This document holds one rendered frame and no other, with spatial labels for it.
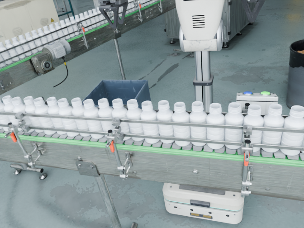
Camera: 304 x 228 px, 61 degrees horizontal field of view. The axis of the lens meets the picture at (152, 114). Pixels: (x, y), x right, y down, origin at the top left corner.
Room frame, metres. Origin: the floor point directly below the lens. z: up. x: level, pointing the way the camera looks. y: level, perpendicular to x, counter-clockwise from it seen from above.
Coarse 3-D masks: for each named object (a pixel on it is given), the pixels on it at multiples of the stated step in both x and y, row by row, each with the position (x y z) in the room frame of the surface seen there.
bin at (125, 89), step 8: (104, 80) 1.53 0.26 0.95; (112, 80) 1.51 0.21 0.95; (120, 80) 1.49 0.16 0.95; (128, 80) 1.47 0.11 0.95; (136, 80) 1.45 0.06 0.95; (144, 80) 1.43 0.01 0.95; (96, 88) 1.45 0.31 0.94; (104, 88) 1.53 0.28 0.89; (112, 88) 1.52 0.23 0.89; (120, 88) 1.49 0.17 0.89; (128, 88) 1.47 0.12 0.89; (136, 88) 1.45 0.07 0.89; (144, 88) 1.36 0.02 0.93; (88, 96) 1.35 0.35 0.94; (96, 96) 1.43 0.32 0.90; (104, 96) 1.51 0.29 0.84; (112, 96) 1.52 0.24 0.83; (120, 96) 1.50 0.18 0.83; (128, 96) 1.48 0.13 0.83; (136, 96) 1.24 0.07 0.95; (144, 96) 1.34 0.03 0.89; (96, 104) 1.40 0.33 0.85; (112, 104) 1.53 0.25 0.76
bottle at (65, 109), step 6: (60, 102) 0.93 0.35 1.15; (66, 102) 0.91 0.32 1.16; (60, 108) 0.90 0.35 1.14; (66, 108) 0.90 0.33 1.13; (72, 108) 0.92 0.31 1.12; (60, 114) 0.89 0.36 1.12; (66, 114) 0.89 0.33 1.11; (72, 114) 0.90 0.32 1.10; (66, 120) 0.89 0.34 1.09; (72, 120) 0.89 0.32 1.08; (66, 126) 0.89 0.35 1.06; (72, 126) 0.89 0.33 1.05; (66, 132) 0.90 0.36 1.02
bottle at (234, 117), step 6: (234, 102) 0.70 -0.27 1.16; (228, 108) 0.68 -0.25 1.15; (234, 108) 0.66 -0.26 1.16; (240, 108) 0.67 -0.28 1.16; (228, 114) 0.68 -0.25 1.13; (234, 114) 0.66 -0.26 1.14; (240, 114) 0.67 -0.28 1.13; (228, 120) 0.67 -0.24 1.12; (234, 120) 0.66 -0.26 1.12; (240, 120) 0.65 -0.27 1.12; (228, 132) 0.66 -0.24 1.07; (234, 132) 0.65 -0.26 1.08; (240, 132) 0.65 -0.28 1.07; (228, 138) 0.66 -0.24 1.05; (234, 138) 0.65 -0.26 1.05; (240, 138) 0.66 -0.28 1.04
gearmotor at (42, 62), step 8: (64, 40) 2.32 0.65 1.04; (48, 48) 2.17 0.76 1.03; (56, 48) 2.17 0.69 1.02; (64, 48) 2.25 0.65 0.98; (40, 56) 2.10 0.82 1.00; (48, 56) 2.14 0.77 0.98; (56, 56) 2.16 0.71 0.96; (40, 64) 2.07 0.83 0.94; (48, 64) 2.11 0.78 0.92; (40, 72) 2.09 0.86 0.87; (64, 80) 2.24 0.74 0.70
